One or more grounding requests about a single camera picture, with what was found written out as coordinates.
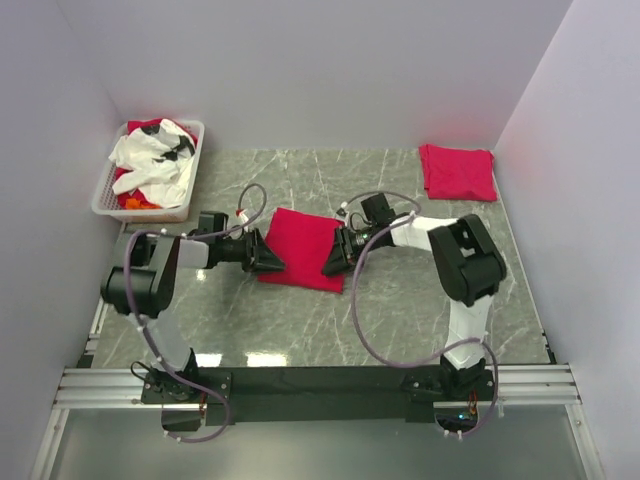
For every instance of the white and black t-shirt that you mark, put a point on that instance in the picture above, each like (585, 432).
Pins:
(155, 160)

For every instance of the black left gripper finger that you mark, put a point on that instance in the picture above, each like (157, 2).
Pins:
(260, 244)
(268, 261)

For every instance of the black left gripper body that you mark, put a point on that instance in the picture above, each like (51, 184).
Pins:
(250, 252)

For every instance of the folded red t-shirt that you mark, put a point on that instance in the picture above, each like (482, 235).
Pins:
(457, 174)

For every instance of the red t-shirt in basket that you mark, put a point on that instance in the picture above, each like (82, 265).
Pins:
(145, 126)

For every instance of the red t-shirt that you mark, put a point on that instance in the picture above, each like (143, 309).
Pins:
(303, 242)
(457, 174)
(145, 126)

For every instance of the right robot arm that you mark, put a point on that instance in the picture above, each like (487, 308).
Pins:
(469, 265)

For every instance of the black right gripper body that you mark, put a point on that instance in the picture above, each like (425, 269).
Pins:
(352, 245)

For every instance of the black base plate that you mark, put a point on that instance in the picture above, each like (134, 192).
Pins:
(281, 394)

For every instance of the aluminium rail frame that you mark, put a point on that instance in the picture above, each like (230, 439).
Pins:
(537, 430)

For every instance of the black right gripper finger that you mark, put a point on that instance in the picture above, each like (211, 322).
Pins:
(338, 241)
(335, 264)

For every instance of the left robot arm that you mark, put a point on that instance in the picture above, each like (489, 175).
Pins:
(140, 283)

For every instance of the orange t-shirt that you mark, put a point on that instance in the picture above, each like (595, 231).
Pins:
(134, 203)

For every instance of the white plastic laundry basket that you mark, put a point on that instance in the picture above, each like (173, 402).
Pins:
(155, 160)

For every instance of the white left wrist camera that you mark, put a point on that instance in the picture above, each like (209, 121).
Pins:
(242, 216)

